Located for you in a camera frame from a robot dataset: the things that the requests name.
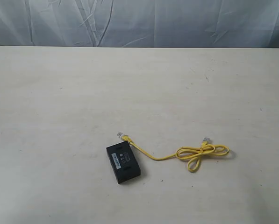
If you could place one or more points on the grey wrinkled backdrop curtain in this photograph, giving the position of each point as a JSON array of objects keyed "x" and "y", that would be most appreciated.
[{"x": 140, "y": 23}]

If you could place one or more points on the black network switch box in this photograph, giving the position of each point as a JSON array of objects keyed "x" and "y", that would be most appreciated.
[{"x": 126, "y": 167}]

